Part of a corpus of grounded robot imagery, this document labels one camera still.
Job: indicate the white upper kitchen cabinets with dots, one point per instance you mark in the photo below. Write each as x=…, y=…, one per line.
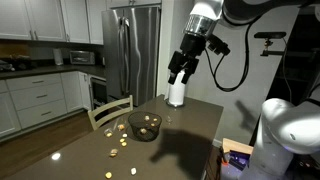
x=46, y=20

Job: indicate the cardboard box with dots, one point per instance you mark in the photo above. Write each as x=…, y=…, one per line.
x=235, y=145

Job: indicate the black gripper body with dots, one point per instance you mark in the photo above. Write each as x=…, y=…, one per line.
x=183, y=61

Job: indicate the built-in beverage cooler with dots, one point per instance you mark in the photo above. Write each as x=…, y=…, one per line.
x=99, y=93

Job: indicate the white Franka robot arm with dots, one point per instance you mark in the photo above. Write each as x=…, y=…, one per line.
x=283, y=126

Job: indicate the white countertop canister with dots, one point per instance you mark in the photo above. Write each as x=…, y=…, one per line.
x=58, y=57

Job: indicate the empty clear plastic wrapper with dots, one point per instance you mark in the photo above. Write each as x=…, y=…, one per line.
x=169, y=118

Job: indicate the white lower kitchen cabinets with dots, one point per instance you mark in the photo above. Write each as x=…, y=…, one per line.
x=36, y=100

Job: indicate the stainless steel refrigerator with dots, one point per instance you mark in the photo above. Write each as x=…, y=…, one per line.
x=140, y=50

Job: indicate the black camera on mount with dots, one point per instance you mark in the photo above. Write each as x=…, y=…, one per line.
x=270, y=34

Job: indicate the purple lit electronics box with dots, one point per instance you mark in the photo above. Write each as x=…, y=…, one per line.
x=239, y=159

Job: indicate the white kitchen cabinets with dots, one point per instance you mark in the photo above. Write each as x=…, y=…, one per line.
x=46, y=20
x=36, y=100

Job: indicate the dark kitchen countertop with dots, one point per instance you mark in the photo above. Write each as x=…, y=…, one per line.
x=50, y=70

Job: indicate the cream wooden chair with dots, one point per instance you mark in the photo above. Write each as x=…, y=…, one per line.
x=110, y=104

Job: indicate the pale white candy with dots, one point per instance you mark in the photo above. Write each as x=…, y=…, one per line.
x=133, y=171
x=124, y=135
x=147, y=118

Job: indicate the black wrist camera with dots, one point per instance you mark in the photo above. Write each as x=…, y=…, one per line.
x=218, y=45

